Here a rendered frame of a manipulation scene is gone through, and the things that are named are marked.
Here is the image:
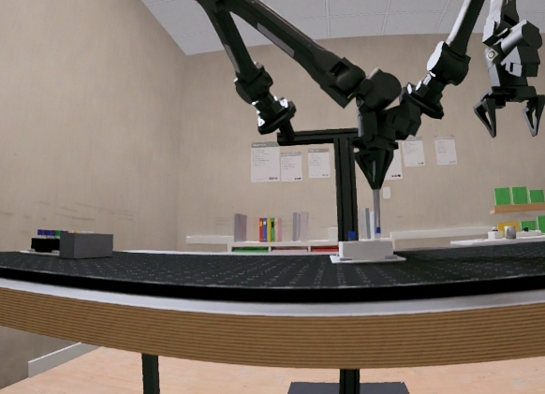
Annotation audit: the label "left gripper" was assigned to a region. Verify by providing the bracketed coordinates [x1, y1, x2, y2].
[473, 86, 545, 138]

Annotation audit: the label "metal forceps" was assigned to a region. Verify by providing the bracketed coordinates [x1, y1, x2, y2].
[373, 161, 381, 233]

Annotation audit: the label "white rectangular tube rack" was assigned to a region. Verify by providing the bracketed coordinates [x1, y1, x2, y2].
[339, 241, 393, 260]

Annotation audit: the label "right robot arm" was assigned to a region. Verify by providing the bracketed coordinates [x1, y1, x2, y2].
[196, 0, 421, 141]

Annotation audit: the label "black vial rack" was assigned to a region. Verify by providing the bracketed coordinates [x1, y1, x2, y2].
[31, 238, 60, 254]

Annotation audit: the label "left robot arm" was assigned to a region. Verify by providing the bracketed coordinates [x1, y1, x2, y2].
[407, 0, 542, 113]

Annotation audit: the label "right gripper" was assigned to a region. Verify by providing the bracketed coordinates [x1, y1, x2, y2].
[346, 112, 399, 190]

